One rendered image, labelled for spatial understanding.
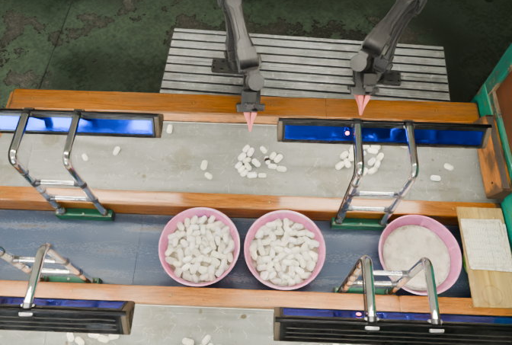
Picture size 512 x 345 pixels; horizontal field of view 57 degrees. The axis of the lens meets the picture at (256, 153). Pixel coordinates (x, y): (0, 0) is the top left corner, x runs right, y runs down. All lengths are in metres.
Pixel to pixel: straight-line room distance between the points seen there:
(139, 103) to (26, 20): 1.73
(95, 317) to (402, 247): 0.99
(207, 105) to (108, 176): 0.45
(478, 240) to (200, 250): 0.92
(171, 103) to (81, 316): 0.91
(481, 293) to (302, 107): 0.88
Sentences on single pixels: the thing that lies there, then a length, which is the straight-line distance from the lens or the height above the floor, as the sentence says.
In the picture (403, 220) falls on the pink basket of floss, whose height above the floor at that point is 0.75.
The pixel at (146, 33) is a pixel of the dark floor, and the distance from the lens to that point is 3.18.
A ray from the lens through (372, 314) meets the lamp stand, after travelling 1.21.
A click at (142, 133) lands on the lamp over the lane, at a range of 1.46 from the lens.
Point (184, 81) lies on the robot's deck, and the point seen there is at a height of 0.67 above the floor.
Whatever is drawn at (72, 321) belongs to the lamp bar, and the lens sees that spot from 1.29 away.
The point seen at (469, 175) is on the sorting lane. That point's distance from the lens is 1.88.
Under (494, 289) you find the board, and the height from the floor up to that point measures 0.78.
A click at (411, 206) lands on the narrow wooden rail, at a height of 0.76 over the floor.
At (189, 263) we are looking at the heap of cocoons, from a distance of 1.61.
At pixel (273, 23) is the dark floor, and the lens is 3.16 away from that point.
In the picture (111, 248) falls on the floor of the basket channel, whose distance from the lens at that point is 1.76.
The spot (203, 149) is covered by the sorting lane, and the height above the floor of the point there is 0.74.
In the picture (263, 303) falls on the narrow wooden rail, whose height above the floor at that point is 0.76.
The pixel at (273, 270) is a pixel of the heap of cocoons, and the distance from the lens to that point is 1.60.
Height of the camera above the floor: 2.28
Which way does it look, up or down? 61 degrees down
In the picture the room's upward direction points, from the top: straight up
